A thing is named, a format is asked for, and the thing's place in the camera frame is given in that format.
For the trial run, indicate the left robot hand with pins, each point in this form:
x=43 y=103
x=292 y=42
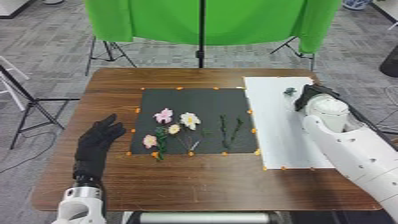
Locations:
x=94 y=146

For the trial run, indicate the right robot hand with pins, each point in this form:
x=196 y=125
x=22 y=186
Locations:
x=313 y=91

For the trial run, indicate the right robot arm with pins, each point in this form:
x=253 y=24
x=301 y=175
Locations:
x=348 y=150

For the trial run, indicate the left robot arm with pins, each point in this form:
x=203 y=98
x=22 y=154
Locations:
x=80 y=203

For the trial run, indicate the blue flower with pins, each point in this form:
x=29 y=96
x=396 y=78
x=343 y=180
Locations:
x=290 y=90

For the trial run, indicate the pink flower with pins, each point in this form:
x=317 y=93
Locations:
x=164 y=115
x=149 y=141

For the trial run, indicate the green sprig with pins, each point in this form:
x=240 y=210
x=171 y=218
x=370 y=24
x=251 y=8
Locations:
x=222 y=130
x=237 y=128
x=160 y=135

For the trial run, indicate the black backdrop stand legs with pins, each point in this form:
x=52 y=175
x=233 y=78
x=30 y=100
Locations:
x=295 y=50
x=109 y=53

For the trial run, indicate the white sheet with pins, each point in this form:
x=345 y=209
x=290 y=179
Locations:
x=281 y=133

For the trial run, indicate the small cream flower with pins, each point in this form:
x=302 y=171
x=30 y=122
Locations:
x=173 y=129

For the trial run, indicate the black tripod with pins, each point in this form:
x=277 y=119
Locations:
x=29 y=103

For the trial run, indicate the white flower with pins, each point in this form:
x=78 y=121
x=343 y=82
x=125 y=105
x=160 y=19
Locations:
x=190 y=120

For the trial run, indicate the dark mat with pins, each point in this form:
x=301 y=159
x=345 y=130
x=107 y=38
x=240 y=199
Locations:
x=201 y=100

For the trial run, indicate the black stand pole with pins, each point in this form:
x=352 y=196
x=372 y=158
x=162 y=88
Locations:
x=201 y=33

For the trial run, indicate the pale grey bar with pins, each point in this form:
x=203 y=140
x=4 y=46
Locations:
x=205 y=218

